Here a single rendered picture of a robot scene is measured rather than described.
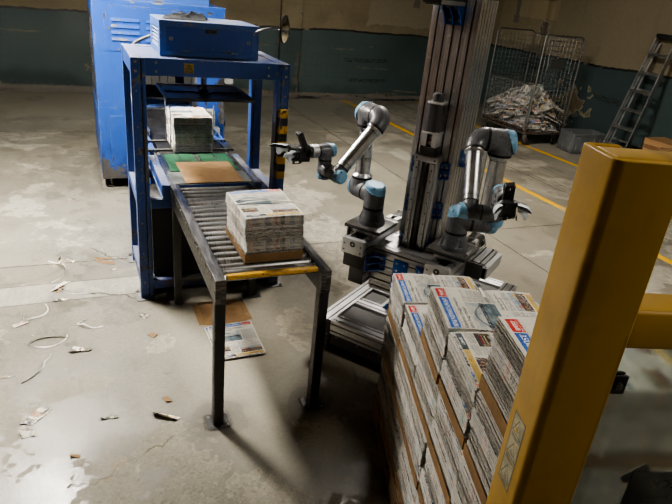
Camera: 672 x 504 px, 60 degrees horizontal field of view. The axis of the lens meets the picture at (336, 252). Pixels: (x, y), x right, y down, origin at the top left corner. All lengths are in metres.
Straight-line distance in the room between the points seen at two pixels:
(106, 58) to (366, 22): 7.21
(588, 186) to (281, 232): 2.07
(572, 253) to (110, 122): 5.51
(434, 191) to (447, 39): 0.77
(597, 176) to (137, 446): 2.54
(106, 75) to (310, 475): 4.28
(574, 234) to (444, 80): 2.41
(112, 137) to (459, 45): 3.86
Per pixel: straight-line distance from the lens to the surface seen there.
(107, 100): 6.01
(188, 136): 4.51
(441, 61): 3.14
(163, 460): 2.89
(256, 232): 2.68
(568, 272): 0.80
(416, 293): 2.57
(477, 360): 1.76
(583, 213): 0.78
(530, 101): 9.94
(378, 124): 3.10
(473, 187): 2.81
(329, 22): 11.95
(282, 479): 2.78
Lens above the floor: 1.99
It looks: 24 degrees down
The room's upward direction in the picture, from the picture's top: 6 degrees clockwise
